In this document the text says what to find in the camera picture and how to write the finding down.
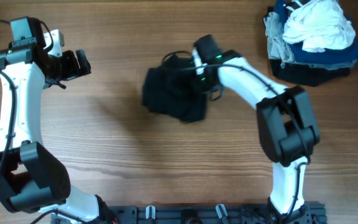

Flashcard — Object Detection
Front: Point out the white crumpled garment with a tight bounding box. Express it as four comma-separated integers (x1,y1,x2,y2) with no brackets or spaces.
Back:
282,0,356,53

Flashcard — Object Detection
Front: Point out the blue folded garment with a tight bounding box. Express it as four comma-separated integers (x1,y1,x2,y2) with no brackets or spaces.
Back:
273,0,358,64

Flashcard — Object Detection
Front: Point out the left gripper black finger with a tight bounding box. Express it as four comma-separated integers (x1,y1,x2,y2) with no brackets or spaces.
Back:
60,50,79,80
76,49,91,77

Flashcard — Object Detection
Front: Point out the black t-shirt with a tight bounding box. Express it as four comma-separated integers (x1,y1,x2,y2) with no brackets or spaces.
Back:
142,55,207,123

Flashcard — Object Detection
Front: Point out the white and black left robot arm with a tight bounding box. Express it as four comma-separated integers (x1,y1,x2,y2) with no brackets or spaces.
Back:
0,16,117,223

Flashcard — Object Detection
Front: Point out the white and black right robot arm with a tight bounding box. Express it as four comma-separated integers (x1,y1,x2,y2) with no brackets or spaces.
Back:
192,34,320,223

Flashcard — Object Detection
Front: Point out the grey crumpled garment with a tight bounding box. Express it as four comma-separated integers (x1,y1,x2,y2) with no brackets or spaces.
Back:
263,12,295,67

